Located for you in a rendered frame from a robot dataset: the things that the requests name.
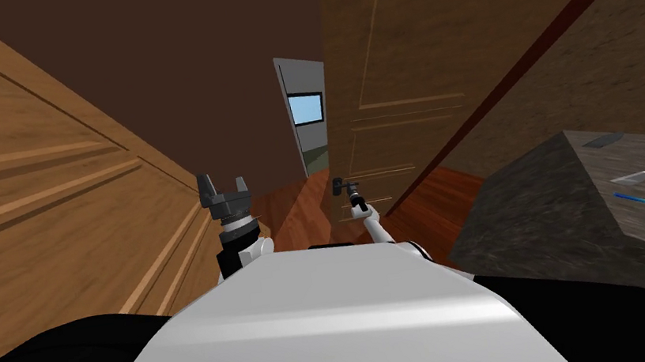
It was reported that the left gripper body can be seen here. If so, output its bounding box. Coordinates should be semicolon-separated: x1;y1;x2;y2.
199;187;256;228

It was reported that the grey stone table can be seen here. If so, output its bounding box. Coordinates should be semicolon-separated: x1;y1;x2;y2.
432;118;645;348

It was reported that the blue window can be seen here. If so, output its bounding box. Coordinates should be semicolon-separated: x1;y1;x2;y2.
285;89;328;129

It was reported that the brown wooden door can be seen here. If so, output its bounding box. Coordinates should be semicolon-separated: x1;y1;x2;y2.
295;0;645;227

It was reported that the light wooden panelled door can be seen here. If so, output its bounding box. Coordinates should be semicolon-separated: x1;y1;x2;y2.
0;0;289;362

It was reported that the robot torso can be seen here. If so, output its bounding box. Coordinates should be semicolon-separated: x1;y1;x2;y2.
49;208;579;362

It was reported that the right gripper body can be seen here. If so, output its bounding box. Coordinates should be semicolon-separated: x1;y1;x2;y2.
331;173;363;202

